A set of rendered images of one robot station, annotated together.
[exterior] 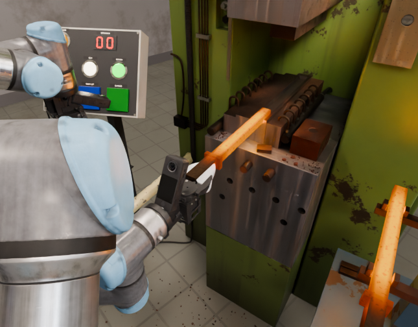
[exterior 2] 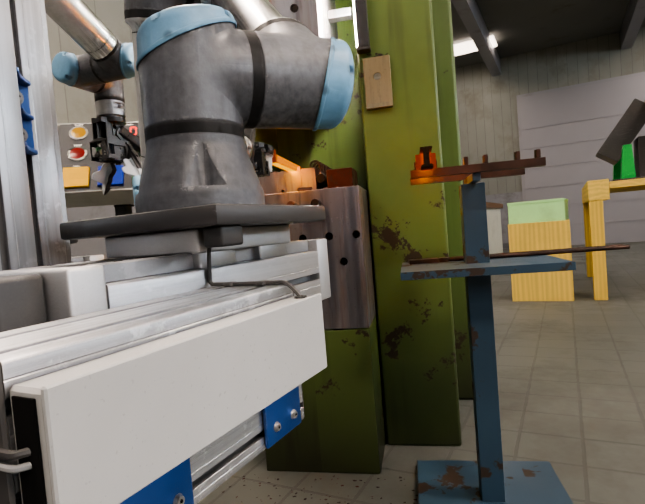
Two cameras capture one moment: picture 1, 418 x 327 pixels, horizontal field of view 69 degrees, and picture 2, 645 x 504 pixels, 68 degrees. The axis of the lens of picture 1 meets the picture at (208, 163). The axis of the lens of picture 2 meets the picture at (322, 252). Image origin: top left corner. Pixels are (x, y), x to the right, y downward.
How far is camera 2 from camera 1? 1.02 m
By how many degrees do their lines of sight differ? 40
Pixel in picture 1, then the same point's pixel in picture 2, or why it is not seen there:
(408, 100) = (402, 131)
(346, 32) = (341, 139)
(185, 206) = (259, 151)
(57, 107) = (107, 131)
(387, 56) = (375, 101)
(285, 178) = (331, 203)
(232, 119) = (267, 179)
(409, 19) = (378, 76)
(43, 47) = not seen: hidden behind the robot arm
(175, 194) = (251, 132)
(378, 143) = (397, 175)
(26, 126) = not seen: outside the picture
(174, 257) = not seen: hidden behind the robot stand
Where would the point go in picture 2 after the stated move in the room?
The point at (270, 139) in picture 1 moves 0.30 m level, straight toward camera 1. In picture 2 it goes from (307, 183) to (320, 171)
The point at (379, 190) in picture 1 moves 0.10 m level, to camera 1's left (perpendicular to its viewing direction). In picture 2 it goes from (416, 221) to (390, 223)
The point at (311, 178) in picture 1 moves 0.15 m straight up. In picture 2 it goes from (353, 190) to (350, 141)
